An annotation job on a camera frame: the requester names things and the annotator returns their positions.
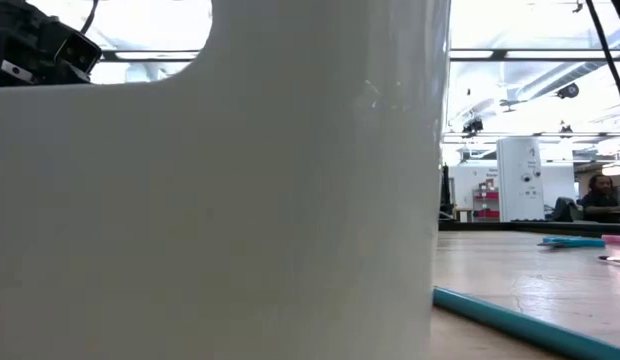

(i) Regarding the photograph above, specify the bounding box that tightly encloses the white plastic caddy with handle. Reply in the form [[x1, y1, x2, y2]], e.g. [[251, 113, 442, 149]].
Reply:
[[0, 0, 452, 360]]

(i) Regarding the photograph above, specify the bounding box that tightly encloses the teal and orange paintbrush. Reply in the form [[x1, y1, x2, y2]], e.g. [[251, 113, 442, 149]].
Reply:
[[432, 286, 620, 360]]

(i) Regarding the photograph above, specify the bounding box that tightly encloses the black equipment stand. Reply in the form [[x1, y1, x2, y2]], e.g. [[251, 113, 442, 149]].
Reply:
[[441, 164, 454, 221]]

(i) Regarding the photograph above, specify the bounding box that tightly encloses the black ceiling fixture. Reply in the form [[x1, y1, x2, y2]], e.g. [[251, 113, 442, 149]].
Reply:
[[461, 117, 485, 137]]

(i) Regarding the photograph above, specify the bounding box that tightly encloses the dark overhead crossbar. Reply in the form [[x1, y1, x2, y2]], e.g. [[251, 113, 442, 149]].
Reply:
[[100, 48, 620, 63]]

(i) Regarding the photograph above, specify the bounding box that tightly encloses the red shelf unit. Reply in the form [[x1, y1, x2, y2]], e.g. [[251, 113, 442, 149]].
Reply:
[[472, 179, 501, 221]]

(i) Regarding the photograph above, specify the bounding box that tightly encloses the white column with cameras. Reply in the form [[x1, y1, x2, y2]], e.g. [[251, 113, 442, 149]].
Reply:
[[496, 135, 546, 223]]

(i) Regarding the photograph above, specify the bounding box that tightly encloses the dark grey chair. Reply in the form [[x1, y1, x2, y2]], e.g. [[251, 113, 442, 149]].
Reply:
[[550, 197, 582, 223]]

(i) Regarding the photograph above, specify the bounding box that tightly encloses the teal plastic tool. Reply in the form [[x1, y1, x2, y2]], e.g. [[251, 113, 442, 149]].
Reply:
[[537, 236, 606, 250]]

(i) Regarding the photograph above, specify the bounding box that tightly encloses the person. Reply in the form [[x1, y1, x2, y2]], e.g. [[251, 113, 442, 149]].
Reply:
[[579, 173, 620, 224]]

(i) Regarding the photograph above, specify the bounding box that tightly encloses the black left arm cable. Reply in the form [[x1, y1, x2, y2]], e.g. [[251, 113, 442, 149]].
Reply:
[[80, 0, 100, 35]]

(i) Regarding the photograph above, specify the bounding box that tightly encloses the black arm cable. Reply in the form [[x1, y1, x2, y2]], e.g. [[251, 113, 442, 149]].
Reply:
[[584, 0, 620, 132], [80, 0, 100, 35]]

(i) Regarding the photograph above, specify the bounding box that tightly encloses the black table edge rail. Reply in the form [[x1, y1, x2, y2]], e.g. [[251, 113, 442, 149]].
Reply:
[[438, 221, 620, 237]]

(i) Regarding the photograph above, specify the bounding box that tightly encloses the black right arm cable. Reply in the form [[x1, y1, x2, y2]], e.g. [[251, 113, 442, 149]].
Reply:
[[584, 0, 620, 132]]

